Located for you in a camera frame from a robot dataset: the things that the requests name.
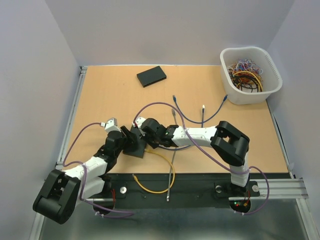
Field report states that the black network switch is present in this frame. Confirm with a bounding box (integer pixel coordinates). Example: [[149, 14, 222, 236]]
[[136, 66, 167, 88], [122, 126, 147, 159]]

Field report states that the grey ethernet cable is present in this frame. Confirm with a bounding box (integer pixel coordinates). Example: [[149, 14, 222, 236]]
[[165, 108, 179, 202]]

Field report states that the yellow ethernet cable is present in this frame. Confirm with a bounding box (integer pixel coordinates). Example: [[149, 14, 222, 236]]
[[132, 148, 176, 194]]

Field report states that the dark blue ethernet cable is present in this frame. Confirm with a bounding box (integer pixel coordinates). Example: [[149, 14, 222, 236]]
[[157, 104, 207, 151]]

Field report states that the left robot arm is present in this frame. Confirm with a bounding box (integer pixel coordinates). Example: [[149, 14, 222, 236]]
[[32, 122, 138, 224]]

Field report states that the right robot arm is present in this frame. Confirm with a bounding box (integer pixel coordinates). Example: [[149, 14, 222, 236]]
[[133, 117, 250, 195]]

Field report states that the white plastic bin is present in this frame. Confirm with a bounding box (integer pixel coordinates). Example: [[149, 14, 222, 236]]
[[220, 46, 283, 105]]

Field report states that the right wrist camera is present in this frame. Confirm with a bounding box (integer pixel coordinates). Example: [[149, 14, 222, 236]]
[[132, 116, 146, 129]]

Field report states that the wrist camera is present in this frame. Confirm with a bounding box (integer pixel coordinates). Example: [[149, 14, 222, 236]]
[[132, 116, 146, 129], [100, 117, 121, 133]]

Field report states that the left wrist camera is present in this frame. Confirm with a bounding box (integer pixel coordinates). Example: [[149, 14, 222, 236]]
[[100, 117, 121, 133]]

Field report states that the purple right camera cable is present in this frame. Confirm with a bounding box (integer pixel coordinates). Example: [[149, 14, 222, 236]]
[[133, 101, 271, 216]]

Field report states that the purple camera cable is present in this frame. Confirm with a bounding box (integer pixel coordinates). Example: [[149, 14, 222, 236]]
[[62, 121, 136, 219], [133, 101, 271, 216]]

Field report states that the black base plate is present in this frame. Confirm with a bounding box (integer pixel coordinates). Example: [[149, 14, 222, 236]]
[[82, 172, 261, 210]]

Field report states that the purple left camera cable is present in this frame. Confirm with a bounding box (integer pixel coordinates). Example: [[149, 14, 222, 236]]
[[62, 121, 136, 219]]

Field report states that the bundle of coloured wires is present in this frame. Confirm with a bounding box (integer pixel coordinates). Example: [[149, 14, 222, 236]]
[[227, 57, 266, 94]]

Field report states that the aluminium rail frame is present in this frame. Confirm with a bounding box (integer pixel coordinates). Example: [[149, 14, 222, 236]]
[[33, 65, 320, 240]]

